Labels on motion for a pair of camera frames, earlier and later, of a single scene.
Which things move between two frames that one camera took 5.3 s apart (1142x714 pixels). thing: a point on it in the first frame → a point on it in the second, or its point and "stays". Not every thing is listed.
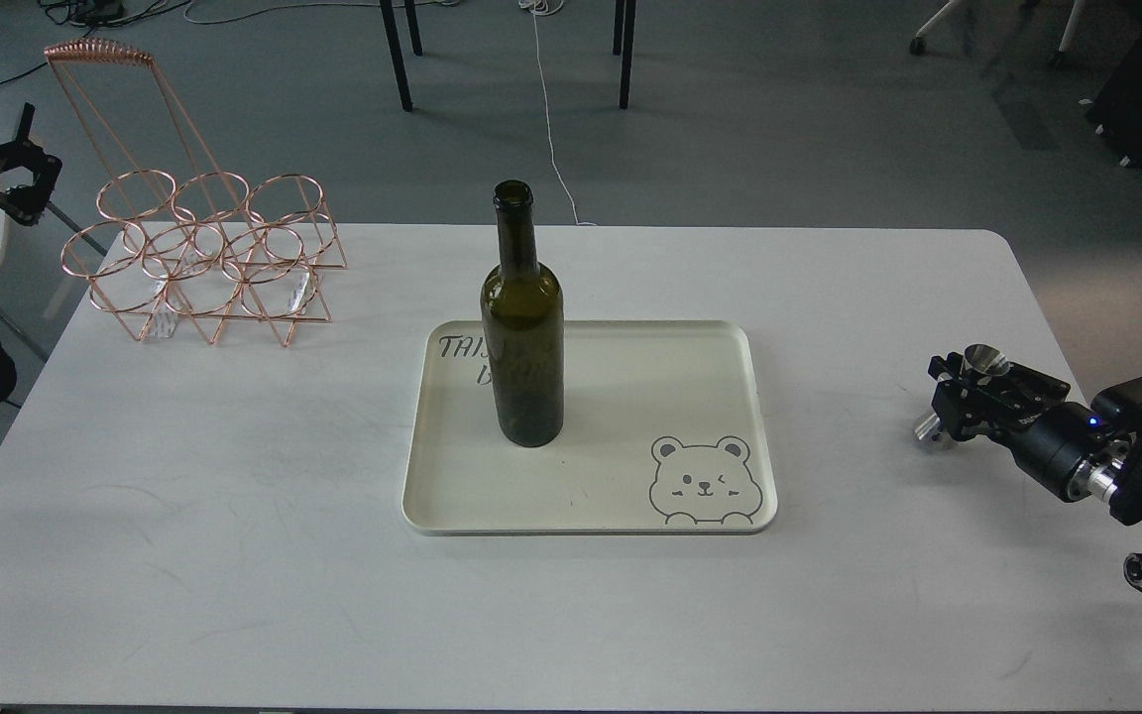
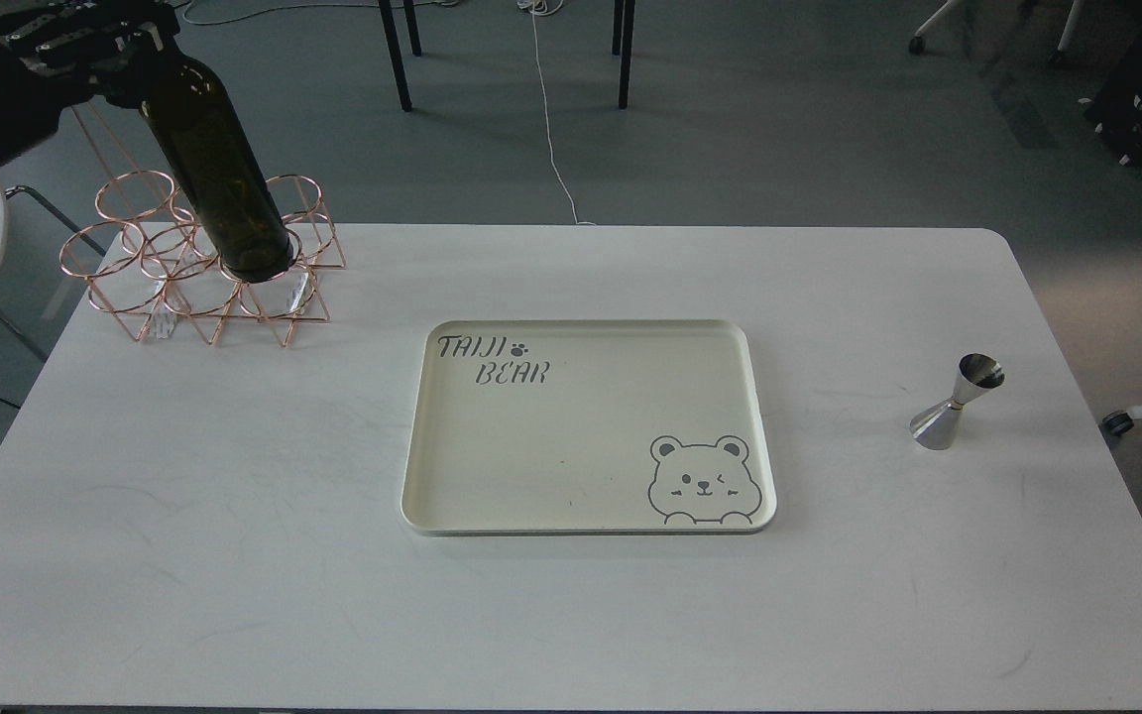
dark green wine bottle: (523, 321) → (192, 116)
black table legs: (623, 44) stays
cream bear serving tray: (669, 426) stays
